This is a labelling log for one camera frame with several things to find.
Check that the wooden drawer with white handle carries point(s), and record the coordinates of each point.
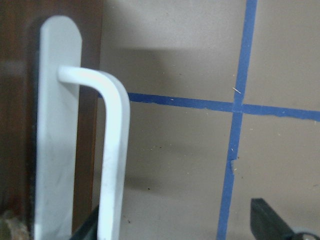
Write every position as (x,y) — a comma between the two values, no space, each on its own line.
(64,124)

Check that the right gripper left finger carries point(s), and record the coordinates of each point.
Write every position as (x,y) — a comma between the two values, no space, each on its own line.
(88,230)

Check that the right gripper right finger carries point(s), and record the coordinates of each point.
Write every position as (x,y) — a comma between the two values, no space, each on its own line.
(266,224)

